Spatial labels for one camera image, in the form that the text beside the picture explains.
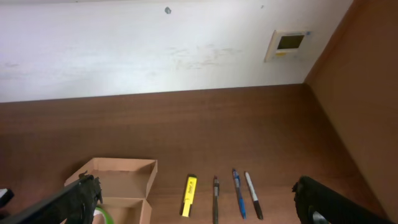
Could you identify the yellow highlighter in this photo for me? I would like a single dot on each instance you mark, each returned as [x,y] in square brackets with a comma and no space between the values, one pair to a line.
[188,196]

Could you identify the green tape roll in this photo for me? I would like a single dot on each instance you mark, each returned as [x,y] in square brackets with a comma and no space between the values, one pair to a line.
[100,216]

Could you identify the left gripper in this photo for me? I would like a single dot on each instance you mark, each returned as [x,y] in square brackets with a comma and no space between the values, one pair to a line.
[6,196]

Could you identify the blue pen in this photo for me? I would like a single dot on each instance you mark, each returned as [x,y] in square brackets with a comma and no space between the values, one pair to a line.
[237,184]

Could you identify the white wall thermostat panel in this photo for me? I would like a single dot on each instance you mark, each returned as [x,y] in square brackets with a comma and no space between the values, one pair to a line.
[286,44]

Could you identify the open cardboard box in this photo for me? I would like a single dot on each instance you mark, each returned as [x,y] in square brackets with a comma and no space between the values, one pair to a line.
[125,185]

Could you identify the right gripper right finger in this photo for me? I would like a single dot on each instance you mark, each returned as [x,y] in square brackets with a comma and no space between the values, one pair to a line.
[316,203]

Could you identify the black and white marker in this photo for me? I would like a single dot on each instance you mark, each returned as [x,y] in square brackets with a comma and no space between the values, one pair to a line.
[255,199]

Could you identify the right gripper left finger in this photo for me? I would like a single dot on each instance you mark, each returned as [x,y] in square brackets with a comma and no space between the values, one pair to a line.
[75,203]

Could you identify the black pen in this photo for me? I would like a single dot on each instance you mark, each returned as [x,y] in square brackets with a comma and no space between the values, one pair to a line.
[216,189]

